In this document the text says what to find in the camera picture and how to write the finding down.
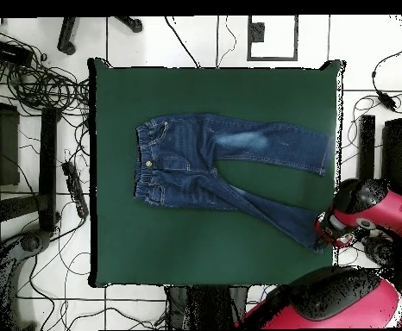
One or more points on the blue denim jeans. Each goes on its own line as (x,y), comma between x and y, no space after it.
(187,155)

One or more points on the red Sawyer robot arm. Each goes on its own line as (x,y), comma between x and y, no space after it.
(342,303)

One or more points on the dark green table cloth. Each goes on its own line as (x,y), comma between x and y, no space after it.
(187,248)

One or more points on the black power adapter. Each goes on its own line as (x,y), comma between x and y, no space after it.
(387,100)

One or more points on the black power strip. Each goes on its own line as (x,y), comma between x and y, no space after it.
(75,189)

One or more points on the black chair leg with caster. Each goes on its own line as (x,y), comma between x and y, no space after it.
(132,24)
(66,38)

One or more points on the black stand frame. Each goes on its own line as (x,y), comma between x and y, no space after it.
(48,165)
(367,144)

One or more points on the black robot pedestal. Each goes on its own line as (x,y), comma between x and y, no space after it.
(208,307)

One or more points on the grey square frame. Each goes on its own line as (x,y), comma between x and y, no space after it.
(272,58)

